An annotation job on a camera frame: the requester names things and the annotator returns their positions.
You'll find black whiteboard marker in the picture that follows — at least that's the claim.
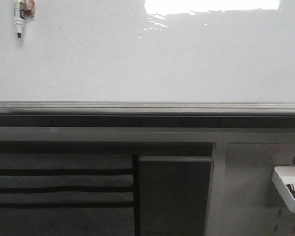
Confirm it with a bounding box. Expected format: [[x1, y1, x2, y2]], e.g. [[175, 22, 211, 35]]
[[14, 0, 26, 38]]

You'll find white whiteboard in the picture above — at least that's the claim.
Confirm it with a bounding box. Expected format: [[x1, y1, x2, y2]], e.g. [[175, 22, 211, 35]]
[[0, 0, 295, 103]]

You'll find dark grey cabinet panel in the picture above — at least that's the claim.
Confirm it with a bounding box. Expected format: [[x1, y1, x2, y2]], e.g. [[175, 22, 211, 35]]
[[140, 157, 212, 236]]

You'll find white pegboard panel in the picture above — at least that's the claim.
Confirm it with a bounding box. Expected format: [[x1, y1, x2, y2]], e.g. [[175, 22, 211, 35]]
[[206, 143, 295, 236]]

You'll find grey fabric pocket organiser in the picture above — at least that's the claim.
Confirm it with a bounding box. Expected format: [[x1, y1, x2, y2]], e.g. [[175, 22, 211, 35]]
[[0, 154, 139, 236]]

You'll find white plastic marker bin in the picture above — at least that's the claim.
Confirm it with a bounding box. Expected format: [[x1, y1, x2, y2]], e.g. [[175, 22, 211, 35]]
[[272, 166, 295, 213]]

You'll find black capped marker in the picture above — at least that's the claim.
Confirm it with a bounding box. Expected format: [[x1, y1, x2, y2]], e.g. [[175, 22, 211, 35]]
[[286, 183, 295, 198]]

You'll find clear marker holder with tape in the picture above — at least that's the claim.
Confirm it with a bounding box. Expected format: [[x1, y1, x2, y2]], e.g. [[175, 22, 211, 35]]
[[18, 0, 35, 19]]

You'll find aluminium whiteboard tray rail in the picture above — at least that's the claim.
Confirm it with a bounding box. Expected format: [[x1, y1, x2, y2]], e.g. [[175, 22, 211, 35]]
[[0, 101, 295, 116]]

